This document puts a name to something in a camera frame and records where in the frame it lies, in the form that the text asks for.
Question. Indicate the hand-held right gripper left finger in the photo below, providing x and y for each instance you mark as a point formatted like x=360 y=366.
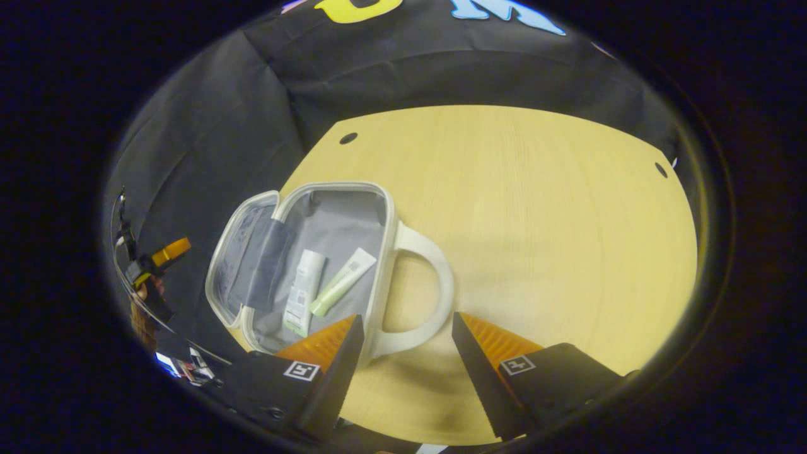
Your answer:
x=334 y=384

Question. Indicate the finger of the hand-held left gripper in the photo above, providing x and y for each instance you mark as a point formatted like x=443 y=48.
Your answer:
x=171 y=251

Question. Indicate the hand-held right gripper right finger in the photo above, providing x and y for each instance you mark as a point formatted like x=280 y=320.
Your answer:
x=482 y=378

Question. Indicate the white skin care tube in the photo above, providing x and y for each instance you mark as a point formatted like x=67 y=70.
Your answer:
x=302 y=290

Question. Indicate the green skin care tube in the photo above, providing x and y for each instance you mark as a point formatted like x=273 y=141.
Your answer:
x=343 y=282

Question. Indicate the white suitcase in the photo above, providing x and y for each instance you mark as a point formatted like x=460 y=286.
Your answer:
x=340 y=221

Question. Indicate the blurred colourful object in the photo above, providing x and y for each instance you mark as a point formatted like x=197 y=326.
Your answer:
x=189 y=369

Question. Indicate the black backdrop cloth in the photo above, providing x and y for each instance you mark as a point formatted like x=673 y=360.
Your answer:
x=220 y=126

